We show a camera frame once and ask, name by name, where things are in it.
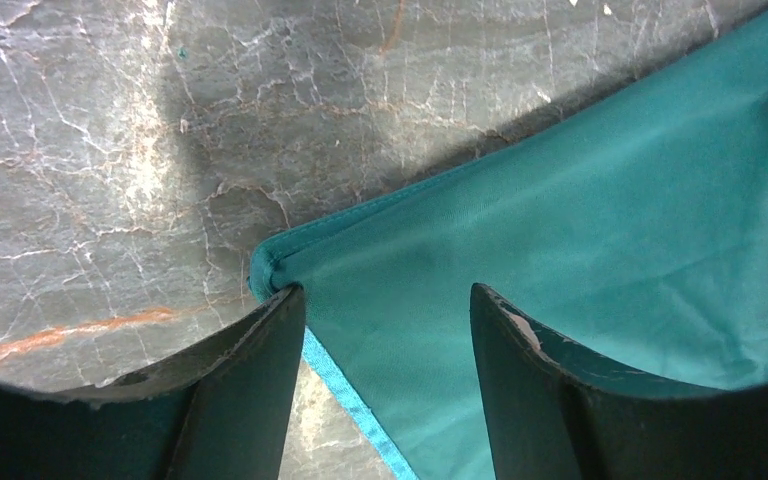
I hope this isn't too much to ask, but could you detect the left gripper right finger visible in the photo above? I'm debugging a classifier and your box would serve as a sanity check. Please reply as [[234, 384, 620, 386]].
[[470, 284, 768, 479]]

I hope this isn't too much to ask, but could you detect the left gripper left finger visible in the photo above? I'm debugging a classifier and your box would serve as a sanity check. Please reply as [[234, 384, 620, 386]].
[[0, 287, 305, 479]]

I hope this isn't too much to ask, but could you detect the teal cloth napkin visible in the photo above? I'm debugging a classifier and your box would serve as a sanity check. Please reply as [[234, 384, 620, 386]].
[[249, 11, 768, 479]]

